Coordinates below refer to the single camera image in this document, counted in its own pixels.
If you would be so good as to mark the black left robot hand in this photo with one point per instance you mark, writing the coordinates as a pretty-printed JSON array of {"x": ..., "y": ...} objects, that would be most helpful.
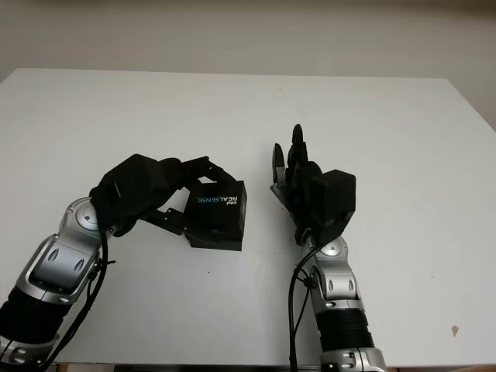
[{"x": 182, "y": 174}]

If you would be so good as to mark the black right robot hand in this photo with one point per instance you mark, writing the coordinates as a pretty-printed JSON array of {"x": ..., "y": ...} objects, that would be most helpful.
[{"x": 298, "y": 182}]

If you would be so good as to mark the black RealSense box lid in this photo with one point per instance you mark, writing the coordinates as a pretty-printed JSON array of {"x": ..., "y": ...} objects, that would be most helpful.
[{"x": 221, "y": 213}]

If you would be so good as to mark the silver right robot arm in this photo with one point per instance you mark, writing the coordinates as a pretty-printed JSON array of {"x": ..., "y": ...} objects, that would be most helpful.
[{"x": 341, "y": 302}]

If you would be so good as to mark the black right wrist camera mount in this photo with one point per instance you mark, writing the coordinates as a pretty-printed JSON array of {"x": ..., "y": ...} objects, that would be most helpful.
[{"x": 333, "y": 201}]

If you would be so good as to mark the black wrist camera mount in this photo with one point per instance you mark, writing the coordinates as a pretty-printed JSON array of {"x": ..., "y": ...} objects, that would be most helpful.
[
  {"x": 131, "y": 186},
  {"x": 333, "y": 201}
]

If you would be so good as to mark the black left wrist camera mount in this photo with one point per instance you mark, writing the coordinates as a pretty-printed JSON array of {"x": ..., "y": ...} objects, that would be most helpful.
[{"x": 131, "y": 186}]

